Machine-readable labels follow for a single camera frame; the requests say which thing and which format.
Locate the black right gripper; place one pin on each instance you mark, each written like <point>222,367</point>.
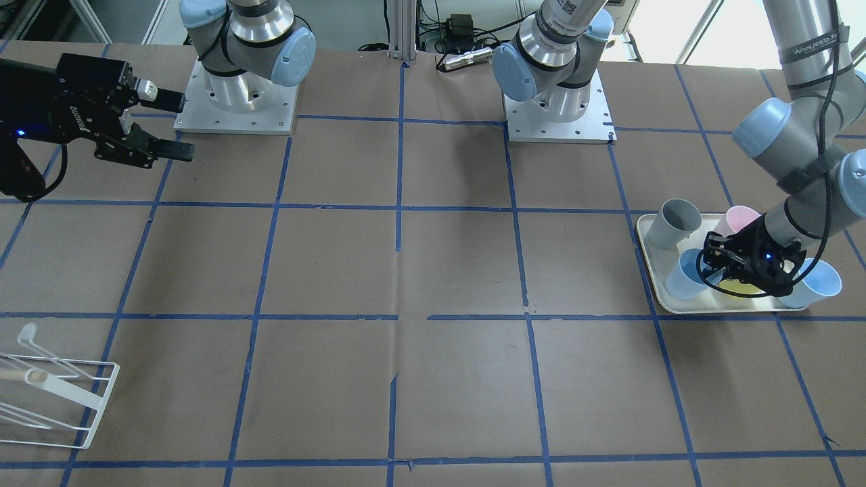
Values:
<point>76,108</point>

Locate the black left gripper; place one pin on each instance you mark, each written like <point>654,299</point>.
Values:
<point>748,251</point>

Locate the light blue plastic cup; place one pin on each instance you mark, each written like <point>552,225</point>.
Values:
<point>684,280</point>

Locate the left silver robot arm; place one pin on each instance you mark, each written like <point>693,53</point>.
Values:
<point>792,141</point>

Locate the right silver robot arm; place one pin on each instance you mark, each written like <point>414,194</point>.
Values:
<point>231,38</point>

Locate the yellow plastic cup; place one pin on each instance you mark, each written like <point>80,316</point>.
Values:
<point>736,286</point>

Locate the pink plastic cup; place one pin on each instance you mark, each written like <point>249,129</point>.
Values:
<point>735,219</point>

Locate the grey plastic cup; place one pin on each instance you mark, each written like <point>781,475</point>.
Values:
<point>676,220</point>

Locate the cream plastic tray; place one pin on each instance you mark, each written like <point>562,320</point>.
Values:
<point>660,261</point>

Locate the silver metal cylinder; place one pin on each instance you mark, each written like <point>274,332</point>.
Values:
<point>451,63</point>

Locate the black power adapter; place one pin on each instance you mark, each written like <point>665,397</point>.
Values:
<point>459,26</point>

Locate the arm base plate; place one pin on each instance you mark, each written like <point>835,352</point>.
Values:
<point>562,115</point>
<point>245,104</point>

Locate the aluminium frame post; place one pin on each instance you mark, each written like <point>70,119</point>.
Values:
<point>402,18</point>

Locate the white wire cup rack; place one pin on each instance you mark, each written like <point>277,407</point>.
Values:
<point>52,401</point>

